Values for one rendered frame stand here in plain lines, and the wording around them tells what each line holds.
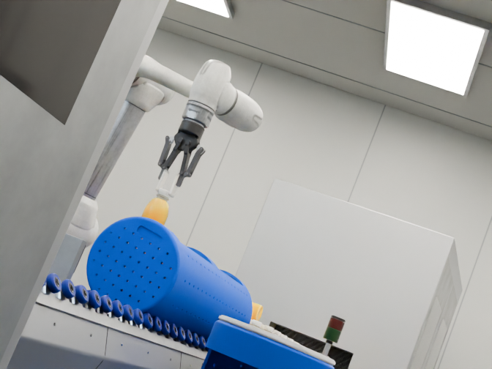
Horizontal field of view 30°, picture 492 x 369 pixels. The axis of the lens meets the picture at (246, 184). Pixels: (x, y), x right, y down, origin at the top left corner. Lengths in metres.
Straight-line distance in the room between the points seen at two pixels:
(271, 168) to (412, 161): 1.19
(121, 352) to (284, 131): 5.65
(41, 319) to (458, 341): 5.88
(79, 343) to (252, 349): 0.48
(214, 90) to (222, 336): 1.05
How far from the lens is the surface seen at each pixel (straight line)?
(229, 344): 1.96
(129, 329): 2.50
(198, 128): 2.80
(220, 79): 2.83
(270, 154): 7.93
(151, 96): 3.35
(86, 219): 3.37
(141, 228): 2.67
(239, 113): 2.90
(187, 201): 7.93
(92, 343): 2.30
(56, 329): 2.11
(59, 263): 2.25
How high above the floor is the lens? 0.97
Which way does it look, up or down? 10 degrees up
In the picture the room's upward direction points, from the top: 22 degrees clockwise
